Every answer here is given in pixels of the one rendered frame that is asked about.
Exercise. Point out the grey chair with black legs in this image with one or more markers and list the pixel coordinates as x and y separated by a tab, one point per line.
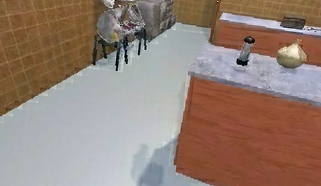
118	22

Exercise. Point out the black capped pepper shaker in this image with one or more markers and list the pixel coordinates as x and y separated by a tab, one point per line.
245	51

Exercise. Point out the wooden counter with marble top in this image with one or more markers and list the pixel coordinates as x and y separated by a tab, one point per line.
257	135

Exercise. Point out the beige onion shaped vase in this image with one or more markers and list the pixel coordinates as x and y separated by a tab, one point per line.
290	56

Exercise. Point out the dark grey toaster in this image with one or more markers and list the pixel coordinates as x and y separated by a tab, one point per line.
293	22

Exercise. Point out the wooden wall counter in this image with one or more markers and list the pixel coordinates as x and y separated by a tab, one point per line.
275	40

